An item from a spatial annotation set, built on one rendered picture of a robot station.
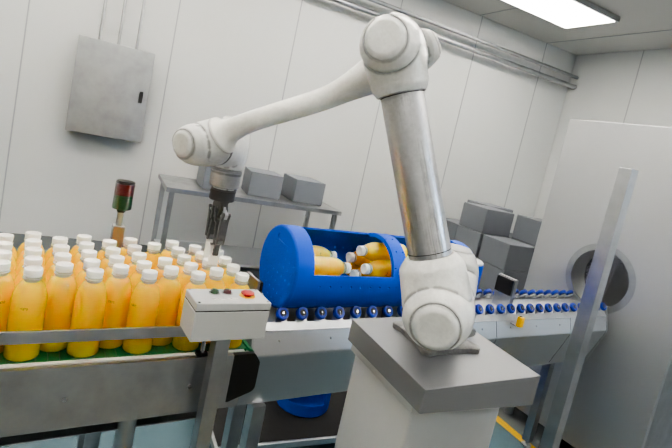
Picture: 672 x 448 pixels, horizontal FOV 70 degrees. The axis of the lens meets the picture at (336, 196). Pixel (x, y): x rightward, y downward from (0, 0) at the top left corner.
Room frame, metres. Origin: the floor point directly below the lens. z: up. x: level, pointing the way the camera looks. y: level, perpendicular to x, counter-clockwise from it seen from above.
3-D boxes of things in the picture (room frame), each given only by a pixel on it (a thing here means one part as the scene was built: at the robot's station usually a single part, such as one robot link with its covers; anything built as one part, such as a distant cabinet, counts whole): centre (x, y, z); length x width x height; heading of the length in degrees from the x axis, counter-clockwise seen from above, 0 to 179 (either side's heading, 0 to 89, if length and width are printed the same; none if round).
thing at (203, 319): (1.21, 0.22, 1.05); 0.20 x 0.10 x 0.10; 124
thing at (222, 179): (1.42, 0.33, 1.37); 0.09 x 0.09 x 0.06
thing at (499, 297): (2.30, -0.90, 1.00); 0.10 x 0.04 x 0.15; 34
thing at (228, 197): (1.42, 0.33, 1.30); 0.08 x 0.07 x 0.09; 34
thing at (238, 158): (1.40, 0.34, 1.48); 0.13 x 0.11 x 0.16; 163
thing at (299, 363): (2.14, -0.67, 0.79); 2.17 x 0.29 x 0.34; 124
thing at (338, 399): (2.49, -0.27, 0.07); 1.50 x 0.52 x 0.15; 117
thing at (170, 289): (1.28, 0.40, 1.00); 0.07 x 0.07 x 0.19
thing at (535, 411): (2.75, -1.44, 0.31); 0.06 x 0.06 x 0.63; 34
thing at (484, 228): (5.29, -1.83, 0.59); 1.20 x 0.80 x 1.19; 27
